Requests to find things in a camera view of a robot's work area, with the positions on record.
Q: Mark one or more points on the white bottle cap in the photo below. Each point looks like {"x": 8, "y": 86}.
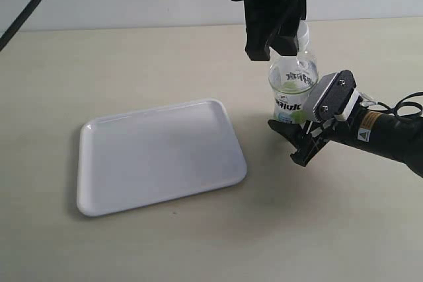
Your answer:
{"x": 303, "y": 36}

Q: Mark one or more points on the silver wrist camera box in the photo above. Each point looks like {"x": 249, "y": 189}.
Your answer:
{"x": 329, "y": 96}

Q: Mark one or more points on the clear plastic drink bottle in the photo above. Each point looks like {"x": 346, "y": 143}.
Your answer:
{"x": 291, "y": 79}

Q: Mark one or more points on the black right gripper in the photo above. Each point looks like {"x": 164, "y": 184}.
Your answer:
{"x": 308, "y": 138}

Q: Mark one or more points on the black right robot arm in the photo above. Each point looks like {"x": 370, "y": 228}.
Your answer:
{"x": 370, "y": 131}

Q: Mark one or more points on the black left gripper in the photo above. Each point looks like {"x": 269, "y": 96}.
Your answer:
{"x": 264, "y": 17}

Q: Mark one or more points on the white plastic tray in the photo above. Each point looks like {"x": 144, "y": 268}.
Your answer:
{"x": 141, "y": 158}

